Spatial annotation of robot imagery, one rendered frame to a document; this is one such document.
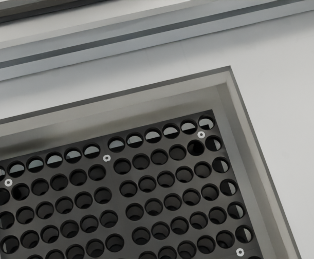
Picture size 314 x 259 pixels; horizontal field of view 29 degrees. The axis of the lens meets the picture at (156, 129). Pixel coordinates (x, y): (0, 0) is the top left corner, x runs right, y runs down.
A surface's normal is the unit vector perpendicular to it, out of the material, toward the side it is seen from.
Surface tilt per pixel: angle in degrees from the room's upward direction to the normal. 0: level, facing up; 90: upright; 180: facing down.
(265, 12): 90
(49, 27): 0
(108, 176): 0
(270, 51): 0
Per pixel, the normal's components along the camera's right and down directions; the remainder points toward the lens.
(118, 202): 0.02, -0.40
